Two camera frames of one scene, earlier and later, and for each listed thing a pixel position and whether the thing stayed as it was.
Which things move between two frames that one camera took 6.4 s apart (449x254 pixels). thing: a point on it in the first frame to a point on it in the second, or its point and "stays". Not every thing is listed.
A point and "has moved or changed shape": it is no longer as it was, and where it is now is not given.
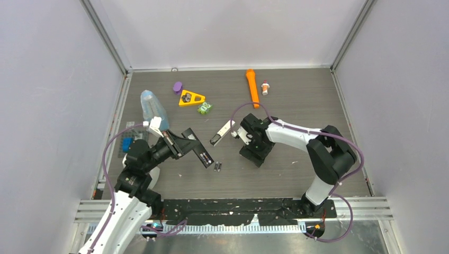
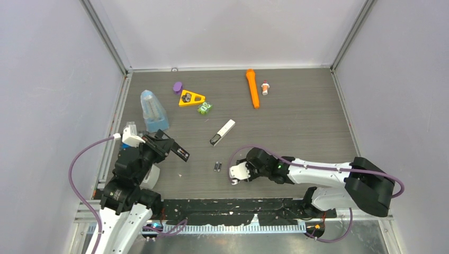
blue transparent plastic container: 151,107 stays
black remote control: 199,150 has moved or changed shape
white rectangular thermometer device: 219,135 stays
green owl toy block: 205,108 stays
